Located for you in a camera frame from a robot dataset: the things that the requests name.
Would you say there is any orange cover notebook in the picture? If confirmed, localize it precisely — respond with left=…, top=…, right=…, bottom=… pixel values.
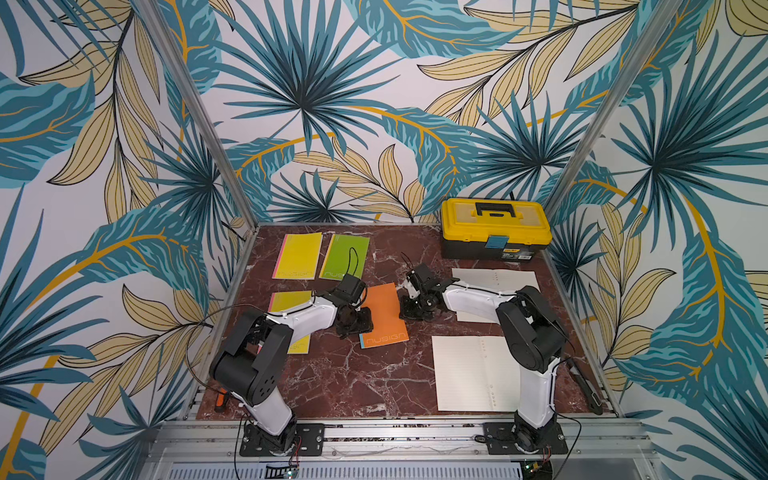
left=360, top=283, right=409, bottom=349

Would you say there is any green cover notebook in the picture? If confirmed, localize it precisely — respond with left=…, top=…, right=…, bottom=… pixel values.
left=320, top=234, right=370, bottom=280

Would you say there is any yellow notebook pink spine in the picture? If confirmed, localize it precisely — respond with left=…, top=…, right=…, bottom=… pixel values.
left=272, top=232, right=323, bottom=280

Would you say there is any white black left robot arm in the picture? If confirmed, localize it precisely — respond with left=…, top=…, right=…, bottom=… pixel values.
left=209, top=294, right=373, bottom=451

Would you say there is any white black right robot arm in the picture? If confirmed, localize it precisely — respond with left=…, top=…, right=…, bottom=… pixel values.
left=399, top=278, right=569, bottom=454

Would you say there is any yellow black toolbox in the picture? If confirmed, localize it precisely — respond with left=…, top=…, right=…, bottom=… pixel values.
left=441, top=198, right=553, bottom=262

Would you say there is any black utility knife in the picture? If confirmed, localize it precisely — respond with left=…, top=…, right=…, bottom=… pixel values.
left=565, top=358, right=604, bottom=415

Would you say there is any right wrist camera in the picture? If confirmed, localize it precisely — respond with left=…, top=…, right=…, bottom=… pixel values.
left=406, top=263, right=442, bottom=295

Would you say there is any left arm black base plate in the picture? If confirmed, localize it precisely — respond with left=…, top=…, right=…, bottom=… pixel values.
left=238, top=423, right=325, bottom=457

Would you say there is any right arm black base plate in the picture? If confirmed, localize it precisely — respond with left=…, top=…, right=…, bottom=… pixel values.
left=483, top=420, right=568, bottom=455

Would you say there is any orange handled screwdriver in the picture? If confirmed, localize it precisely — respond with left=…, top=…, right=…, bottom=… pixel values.
left=214, top=390, right=231, bottom=413

